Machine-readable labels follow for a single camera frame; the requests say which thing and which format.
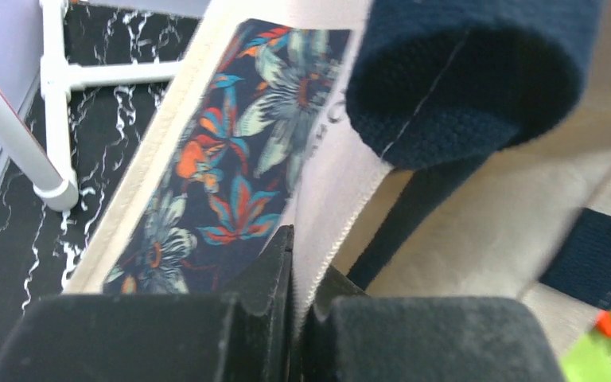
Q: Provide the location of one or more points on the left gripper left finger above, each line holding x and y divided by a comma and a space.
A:
238, 333

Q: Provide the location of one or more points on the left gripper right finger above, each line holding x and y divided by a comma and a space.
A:
350, 336

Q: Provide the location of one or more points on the beige canvas tote bag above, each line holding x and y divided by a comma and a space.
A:
501, 109

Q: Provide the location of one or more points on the orange carrot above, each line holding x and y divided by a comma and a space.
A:
603, 323

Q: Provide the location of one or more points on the white pvc pipe frame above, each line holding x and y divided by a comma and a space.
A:
49, 167

